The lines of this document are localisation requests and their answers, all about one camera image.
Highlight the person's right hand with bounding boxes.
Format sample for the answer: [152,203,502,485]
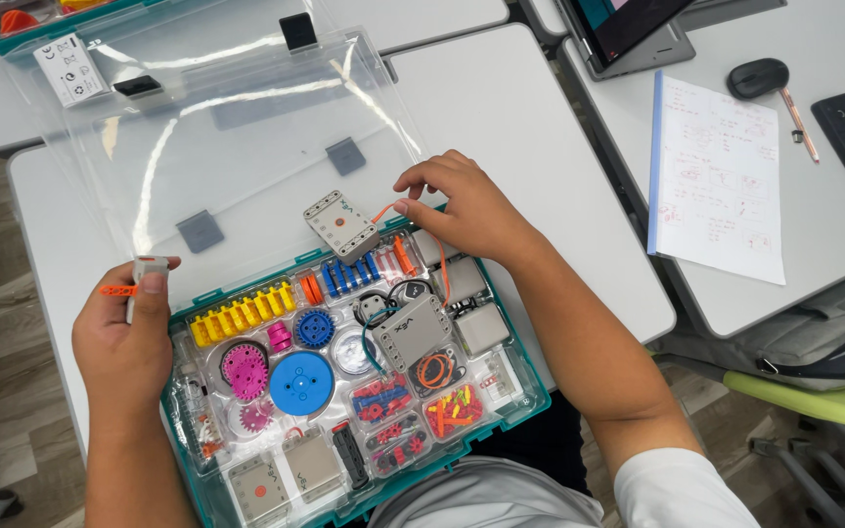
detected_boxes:
[392,150,542,271]

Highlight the green chair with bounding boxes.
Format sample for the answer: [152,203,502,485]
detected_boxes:
[653,352,845,528]

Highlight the large blue wheel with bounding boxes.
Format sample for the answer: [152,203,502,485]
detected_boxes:
[269,351,336,418]

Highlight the grey motor block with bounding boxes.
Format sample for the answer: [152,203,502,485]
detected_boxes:
[411,229,460,269]
[455,302,512,357]
[440,256,488,306]

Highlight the orange curved pieces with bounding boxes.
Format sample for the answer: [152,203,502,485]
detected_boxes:
[298,272,325,306]

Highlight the row of yellow beams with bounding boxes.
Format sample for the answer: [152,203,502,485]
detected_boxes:
[187,282,298,349]

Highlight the heap of red black gears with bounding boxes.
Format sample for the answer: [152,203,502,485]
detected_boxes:
[364,414,428,471]

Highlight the teal cable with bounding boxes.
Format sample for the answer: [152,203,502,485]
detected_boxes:
[361,307,397,376]

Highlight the grey module with hole rows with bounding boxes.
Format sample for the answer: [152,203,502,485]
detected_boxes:
[374,292,454,373]

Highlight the clear plastic case lid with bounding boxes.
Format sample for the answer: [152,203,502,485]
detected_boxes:
[6,24,440,312]

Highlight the person's left hand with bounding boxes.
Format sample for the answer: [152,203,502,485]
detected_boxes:
[72,257,182,413]

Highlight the grey module with red button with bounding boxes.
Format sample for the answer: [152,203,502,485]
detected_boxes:
[227,454,292,526]

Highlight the large pink gear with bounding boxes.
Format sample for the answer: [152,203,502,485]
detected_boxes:
[220,342,270,402]

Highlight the blue gear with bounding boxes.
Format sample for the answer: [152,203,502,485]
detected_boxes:
[295,308,336,349]

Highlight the row of blue beams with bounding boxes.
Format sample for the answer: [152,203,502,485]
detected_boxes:
[319,251,381,299]

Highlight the orange cable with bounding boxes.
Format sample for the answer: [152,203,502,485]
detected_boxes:
[370,201,453,309]

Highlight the heap of red yellow pins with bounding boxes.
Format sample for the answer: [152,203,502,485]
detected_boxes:
[423,384,484,440]

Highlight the small pink gear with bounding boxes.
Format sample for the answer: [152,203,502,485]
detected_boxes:
[238,401,274,434]

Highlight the grey controller brick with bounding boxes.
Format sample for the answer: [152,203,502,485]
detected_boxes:
[303,190,381,267]

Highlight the white notepad with notes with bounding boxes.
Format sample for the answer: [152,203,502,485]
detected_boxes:
[646,70,788,286]

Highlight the plain grey module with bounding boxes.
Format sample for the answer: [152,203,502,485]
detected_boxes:
[281,427,343,504]

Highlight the grey lid clip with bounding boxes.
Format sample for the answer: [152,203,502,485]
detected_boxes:
[324,136,368,177]
[175,210,225,255]

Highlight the grey backpack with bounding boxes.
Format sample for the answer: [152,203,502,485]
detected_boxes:
[648,257,845,391]

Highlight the white label sticker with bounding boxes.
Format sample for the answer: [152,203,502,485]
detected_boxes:
[33,32,110,110]

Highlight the orange rubber bands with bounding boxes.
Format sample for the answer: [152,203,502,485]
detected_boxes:
[414,351,462,391]

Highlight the person's white shirt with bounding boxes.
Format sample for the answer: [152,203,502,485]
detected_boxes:
[366,446,762,528]

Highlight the black sensor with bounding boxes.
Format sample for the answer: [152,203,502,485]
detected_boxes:
[386,278,431,303]

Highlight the black ridged piece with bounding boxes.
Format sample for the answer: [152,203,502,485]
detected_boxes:
[331,421,371,491]

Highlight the white small connectors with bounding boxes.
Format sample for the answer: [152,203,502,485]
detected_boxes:
[480,351,524,409]

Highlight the heap of red blue pins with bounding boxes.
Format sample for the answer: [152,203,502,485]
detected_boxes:
[352,373,413,423]

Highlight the black computer mouse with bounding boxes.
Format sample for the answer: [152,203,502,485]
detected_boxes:
[726,58,791,102]

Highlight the rose gold pen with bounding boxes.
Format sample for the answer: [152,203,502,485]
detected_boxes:
[779,86,822,164]

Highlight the black lid latch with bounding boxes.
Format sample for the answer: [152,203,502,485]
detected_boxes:
[112,74,165,101]
[279,12,319,54]

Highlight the heap of small clear parts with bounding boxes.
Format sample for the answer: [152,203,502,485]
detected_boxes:
[172,333,227,462]

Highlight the teal case with orange parts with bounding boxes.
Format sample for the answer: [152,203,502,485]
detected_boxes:
[0,0,168,57]

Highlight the grey laptop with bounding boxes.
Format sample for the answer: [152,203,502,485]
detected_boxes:
[556,0,788,82]

